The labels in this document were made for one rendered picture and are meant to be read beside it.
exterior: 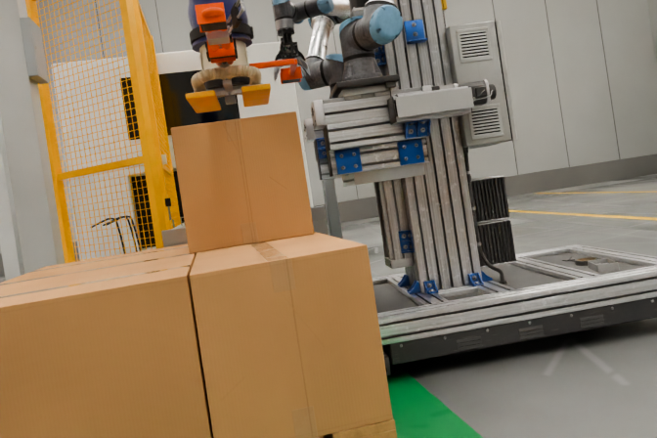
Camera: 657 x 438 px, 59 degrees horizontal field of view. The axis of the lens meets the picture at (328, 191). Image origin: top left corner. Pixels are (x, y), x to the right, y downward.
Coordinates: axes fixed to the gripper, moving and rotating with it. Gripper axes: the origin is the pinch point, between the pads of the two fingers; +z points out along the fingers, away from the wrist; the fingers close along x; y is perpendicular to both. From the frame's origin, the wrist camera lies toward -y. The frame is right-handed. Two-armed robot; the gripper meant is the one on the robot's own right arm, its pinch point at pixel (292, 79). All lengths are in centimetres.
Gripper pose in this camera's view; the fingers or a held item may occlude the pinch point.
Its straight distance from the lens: 254.0
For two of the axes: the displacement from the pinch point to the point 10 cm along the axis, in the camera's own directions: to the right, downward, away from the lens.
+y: 1.2, -0.1, -9.9
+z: 1.5, 9.9, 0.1
